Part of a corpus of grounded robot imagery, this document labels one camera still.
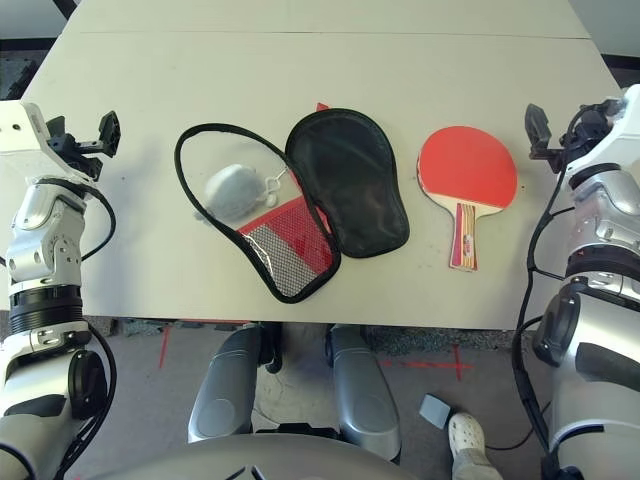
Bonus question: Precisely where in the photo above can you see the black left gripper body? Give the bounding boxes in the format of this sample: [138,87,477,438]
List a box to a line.
[47,130,105,181]

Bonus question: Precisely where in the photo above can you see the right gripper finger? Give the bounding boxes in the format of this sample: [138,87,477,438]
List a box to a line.
[524,103,552,160]
[580,101,612,129]

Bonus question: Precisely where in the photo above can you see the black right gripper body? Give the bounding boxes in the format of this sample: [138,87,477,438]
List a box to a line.
[547,123,604,174]

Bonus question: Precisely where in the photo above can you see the red ping-pong paddle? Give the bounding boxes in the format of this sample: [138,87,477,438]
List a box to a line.
[416,124,519,274]

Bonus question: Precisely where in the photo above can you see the black red paddle case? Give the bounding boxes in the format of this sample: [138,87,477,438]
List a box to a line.
[173,102,411,304]

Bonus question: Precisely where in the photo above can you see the black foam floor mat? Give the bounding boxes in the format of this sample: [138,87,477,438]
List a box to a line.
[0,47,46,101]
[602,52,640,91]

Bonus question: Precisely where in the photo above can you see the dark speckled floor mat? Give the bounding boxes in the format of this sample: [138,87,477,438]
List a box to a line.
[363,327,506,357]

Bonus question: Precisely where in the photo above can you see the silver robot left leg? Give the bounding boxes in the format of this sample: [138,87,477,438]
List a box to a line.
[187,324,266,446]

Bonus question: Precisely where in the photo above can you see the silver robot leg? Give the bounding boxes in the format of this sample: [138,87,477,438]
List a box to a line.
[327,323,402,464]
[187,324,266,446]

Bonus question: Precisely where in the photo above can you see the small grey box on floor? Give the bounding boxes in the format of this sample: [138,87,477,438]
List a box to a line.
[418,393,453,430]

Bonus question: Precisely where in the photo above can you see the white shoe of bystander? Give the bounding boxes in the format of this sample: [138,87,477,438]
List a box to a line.
[446,412,486,466]

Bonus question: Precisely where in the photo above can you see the silver robot right leg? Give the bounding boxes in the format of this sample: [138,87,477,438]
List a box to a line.
[327,323,402,464]

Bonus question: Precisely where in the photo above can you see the silver robot torso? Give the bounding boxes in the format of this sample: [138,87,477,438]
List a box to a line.
[89,433,431,480]

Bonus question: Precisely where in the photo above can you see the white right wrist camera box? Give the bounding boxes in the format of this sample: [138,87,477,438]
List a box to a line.
[565,84,640,176]

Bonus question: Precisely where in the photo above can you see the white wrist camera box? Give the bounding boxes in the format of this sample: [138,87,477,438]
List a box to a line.
[565,84,640,176]
[0,99,97,186]

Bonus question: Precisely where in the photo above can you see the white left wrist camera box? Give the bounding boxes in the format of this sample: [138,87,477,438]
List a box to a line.
[0,99,97,186]

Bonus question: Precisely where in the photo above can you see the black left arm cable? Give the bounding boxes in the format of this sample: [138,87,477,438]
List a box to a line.
[59,182,119,480]

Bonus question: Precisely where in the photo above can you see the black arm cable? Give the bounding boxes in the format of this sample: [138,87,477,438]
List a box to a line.
[59,182,119,480]
[510,102,589,480]

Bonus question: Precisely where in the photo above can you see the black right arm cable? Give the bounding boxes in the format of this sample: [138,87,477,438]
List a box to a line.
[510,102,589,480]

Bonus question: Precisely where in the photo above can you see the thin black floor cable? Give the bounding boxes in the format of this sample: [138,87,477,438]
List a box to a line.
[487,422,541,451]

